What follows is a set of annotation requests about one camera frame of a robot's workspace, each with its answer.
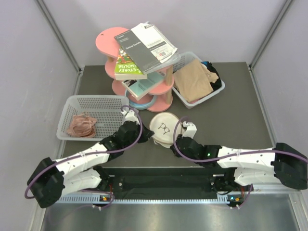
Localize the white mesh laundry bag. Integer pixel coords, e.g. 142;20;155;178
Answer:
149;112;179;149

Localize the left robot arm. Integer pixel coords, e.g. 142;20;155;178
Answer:
27;121;154;208

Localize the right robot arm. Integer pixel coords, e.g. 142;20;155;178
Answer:
170;135;308;191

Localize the pink lace bra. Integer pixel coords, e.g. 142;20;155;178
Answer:
66;113;97;138

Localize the white perforated plastic basket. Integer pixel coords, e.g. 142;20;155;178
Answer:
56;95;129;141

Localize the teal paperback book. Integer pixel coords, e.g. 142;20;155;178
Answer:
122;72;166;100

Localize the green storey house book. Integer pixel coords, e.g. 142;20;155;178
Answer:
114;47;147;80

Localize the beige folded garment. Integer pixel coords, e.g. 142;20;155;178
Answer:
174;58;213;103

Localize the grey setup guide booklet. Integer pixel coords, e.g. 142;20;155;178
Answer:
115;22;180;74

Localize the pink tiered wooden shelf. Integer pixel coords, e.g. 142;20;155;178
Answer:
95;27;174;113

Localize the black garment in basket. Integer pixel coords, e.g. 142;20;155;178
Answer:
203;62;222;91

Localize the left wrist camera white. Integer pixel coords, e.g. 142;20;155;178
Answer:
121;108;140;125

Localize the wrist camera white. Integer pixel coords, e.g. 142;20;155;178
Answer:
121;108;140;125
181;121;197;139

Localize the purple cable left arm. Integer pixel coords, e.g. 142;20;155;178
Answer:
25;105;144;200

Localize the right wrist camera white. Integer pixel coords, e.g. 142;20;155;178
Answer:
181;121;197;139

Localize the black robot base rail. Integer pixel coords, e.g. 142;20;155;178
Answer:
103;167;232;199

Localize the white slotted cable duct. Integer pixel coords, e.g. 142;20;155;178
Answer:
57;193;240;205

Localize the aluminium frame post right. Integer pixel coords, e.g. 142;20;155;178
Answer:
249;0;295;70

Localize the aluminium frame post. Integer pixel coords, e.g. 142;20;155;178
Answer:
249;0;295;70
36;0;84;73

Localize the aluminium frame post left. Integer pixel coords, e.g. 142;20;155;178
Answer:
36;0;84;73

